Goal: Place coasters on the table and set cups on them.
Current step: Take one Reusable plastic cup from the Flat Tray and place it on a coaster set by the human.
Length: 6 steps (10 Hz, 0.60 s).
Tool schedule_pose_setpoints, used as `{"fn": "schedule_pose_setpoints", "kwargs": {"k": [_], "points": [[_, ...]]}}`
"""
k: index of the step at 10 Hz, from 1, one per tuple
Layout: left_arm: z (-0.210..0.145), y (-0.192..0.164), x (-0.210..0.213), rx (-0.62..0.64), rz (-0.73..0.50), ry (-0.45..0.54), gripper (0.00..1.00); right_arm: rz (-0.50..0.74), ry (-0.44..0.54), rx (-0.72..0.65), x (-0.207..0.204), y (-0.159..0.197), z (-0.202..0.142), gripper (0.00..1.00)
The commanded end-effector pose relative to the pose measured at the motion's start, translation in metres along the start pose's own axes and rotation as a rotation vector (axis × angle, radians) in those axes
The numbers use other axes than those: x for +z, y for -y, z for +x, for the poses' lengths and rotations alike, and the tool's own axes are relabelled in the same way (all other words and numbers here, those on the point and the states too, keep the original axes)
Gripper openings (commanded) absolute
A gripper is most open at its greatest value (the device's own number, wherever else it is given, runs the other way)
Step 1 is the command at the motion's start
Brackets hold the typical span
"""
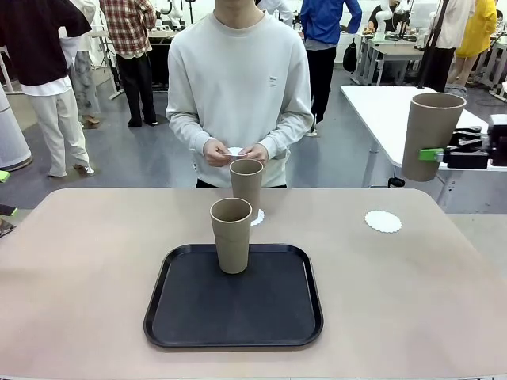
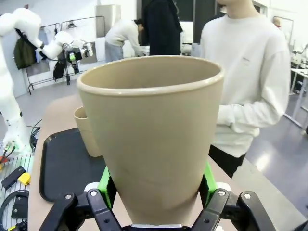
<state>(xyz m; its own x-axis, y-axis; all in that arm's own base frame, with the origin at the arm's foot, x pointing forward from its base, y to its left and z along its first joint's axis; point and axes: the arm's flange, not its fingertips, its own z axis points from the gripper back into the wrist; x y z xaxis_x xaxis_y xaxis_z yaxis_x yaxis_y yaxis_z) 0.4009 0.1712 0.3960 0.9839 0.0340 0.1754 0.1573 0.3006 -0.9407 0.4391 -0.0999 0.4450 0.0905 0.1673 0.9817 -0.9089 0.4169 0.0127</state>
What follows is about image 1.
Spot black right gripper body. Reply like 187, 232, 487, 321
488, 114, 507, 167

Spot tall brown paper cup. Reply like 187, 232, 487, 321
229, 158, 265, 217
401, 93, 467, 183
209, 197, 254, 275

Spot person's left forearm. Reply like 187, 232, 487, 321
261, 110, 316, 162

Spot person's right forearm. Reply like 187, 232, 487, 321
165, 110, 213, 154

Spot person's left hand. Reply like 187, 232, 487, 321
239, 142, 271, 164

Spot person's right hand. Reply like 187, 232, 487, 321
202, 139, 233, 168

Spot white cylindrical floor appliance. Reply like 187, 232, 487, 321
0, 85, 33, 172

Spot crumpled grey cloth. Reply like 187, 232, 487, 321
445, 83, 469, 100

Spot white rectangular table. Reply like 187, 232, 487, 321
340, 85, 507, 189

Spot black tripod pole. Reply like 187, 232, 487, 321
416, 0, 452, 90

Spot bystander in yellow coat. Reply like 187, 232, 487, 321
449, 0, 498, 86

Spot grey background desk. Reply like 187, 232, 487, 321
358, 33, 427, 86

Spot bystander in beige jacket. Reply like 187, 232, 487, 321
419, 0, 476, 94

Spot bystander in grey patterned trousers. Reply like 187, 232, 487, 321
59, 0, 102, 128

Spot bystander black top white trousers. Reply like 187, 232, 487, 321
0, 0, 96, 178

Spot black hanging bag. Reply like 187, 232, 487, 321
342, 38, 358, 74

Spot seated person in black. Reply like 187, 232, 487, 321
366, 0, 397, 35

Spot bystander in blue shirt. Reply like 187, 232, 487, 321
299, 0, 364, 124

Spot bystander in plaid shirt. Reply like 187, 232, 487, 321
98, 0, 158, 128

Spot light grey sweater torso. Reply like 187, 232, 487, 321
165, 8, 316, 189

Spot black plastic serving tray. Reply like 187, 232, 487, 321
143, 243, 324, 349

